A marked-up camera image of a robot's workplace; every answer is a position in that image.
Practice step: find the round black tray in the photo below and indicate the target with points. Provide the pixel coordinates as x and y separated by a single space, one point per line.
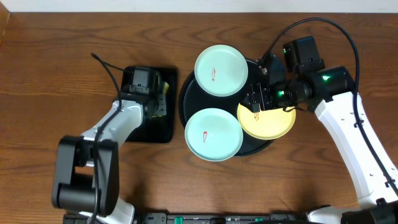
193 99

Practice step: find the yellow plate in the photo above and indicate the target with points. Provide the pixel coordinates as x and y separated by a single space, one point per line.
266 125

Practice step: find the green yellow sponge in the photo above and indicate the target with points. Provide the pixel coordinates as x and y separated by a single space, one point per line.
165 88

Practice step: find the rectangular black tray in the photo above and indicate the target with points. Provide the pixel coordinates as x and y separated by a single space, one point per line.
158 129

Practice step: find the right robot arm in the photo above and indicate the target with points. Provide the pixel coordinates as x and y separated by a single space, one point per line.
332 95

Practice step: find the mint plate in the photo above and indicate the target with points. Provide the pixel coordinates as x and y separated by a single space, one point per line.
221 70
213 134

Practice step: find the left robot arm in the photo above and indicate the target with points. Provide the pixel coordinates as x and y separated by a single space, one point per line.
87 166

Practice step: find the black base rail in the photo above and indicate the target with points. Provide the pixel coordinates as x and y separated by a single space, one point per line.
163 218

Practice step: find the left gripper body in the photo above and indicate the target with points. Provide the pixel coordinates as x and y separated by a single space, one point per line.
160 101

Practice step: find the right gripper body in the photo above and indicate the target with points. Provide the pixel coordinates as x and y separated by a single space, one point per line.
281 95

